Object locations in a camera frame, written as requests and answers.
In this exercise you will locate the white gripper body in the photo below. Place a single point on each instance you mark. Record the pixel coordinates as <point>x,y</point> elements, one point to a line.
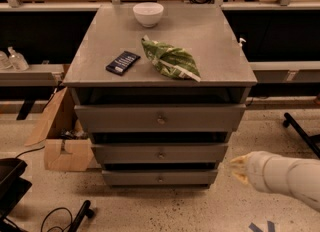
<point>266,171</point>

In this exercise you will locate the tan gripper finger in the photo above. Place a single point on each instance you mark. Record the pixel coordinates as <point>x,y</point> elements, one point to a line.
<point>238,166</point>

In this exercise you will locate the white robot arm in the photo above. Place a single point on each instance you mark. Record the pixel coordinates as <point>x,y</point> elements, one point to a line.
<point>301,180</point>

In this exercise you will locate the grey drawer cabinet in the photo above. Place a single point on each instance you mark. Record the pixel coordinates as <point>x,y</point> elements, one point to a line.
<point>202,30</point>

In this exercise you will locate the grey top drawer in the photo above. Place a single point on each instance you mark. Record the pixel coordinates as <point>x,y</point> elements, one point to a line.
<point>160,118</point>

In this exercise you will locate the blue floor tape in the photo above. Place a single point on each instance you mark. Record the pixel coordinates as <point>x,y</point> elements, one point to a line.
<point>269,226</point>

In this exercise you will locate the black equipment leg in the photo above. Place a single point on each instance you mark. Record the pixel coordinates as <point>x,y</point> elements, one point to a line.
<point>313,141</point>

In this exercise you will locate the white pump bottle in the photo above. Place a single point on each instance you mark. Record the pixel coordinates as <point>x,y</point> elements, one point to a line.
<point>242,41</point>

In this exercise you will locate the green chip bag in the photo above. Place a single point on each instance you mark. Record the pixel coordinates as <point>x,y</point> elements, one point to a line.
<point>170,61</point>

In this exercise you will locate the white ceramic bowl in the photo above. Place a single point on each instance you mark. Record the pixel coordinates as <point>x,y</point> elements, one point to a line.
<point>148,14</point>

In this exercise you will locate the open cardboard box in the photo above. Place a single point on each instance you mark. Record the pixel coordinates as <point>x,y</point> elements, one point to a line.
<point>66,145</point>

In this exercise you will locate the black chair base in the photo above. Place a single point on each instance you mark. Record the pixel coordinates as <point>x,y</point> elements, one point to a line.
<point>12,188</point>

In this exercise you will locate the clear sanitizer bottle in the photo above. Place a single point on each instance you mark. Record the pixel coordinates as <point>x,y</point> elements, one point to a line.
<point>17,60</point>

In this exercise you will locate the clear plastic bottle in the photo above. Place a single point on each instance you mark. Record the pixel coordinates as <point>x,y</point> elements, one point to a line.
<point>4,61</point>

